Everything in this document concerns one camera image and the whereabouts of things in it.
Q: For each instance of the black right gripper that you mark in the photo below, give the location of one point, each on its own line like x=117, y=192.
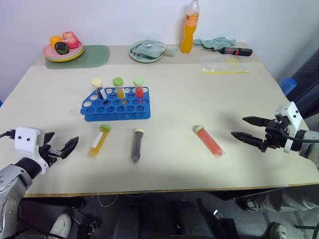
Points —
x=274, y=137

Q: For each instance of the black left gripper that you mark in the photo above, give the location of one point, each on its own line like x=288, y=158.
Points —
x=48, y=154

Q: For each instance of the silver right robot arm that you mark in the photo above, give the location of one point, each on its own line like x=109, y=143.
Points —
x=310, y=147

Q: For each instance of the green-capped orange liquid tube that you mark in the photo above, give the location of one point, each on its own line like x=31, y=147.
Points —
x=98, y=143
x=119, y=89

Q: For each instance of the green-capped red liquid tube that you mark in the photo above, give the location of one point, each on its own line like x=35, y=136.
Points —
x=209, y=143
x=138, y=89

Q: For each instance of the blue test tube rack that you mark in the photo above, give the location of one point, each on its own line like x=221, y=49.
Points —
x=114, y=109

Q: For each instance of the cream-capped dark liquid tube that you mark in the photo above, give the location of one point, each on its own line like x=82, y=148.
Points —
x=98, y=87
x=137, y=147

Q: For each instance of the black carbon-pattern object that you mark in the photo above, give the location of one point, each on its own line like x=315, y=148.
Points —
x=306, y=84

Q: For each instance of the grey sneaker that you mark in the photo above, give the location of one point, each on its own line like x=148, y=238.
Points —
x=253, y=204
x=277, y=231

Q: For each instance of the clear plastic zip bag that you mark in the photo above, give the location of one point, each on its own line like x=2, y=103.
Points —
x=219, y=64

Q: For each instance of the light grey trouser leg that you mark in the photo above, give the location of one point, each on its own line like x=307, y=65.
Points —
x=291, y=199

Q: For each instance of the black and red screwdriver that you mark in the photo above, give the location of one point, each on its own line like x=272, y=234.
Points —
x=236, y=51

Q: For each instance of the white shoe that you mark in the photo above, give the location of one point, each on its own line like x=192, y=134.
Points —
x=61, y=225

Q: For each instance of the large beige table mat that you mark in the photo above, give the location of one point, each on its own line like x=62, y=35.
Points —
x=174, y=104

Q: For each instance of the yellow plate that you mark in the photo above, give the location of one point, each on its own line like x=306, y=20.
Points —
x=67, y=59

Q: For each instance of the pink plate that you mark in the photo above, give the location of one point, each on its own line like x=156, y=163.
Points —
x=49, y=51

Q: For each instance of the green placemat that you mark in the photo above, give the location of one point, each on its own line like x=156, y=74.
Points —
x=94, y=57

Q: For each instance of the black and green toy food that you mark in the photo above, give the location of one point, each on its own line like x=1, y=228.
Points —
x=61, y=48

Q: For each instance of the teal cloth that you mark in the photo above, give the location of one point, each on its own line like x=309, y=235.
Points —
x=216, y=42

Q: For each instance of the orange toy food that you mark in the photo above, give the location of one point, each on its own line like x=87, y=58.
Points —
x=55, y=40

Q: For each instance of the pink toy food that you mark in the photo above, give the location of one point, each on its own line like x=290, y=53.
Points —
x=71, y=39

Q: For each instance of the light green plate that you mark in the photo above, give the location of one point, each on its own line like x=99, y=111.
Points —
x=144, y=59

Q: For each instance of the orange drink bottle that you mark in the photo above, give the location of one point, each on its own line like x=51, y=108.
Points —
x=189, y=30

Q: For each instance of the light green cloth pouch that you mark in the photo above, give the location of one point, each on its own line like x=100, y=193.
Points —
x=152, y=48

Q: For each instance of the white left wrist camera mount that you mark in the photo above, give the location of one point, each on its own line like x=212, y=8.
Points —
x=26, y=140

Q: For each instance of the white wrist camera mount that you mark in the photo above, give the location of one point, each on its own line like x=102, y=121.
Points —
x=291, y=114
x=26, y=140

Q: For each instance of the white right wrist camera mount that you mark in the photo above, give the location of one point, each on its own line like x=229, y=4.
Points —
x=291, y=114

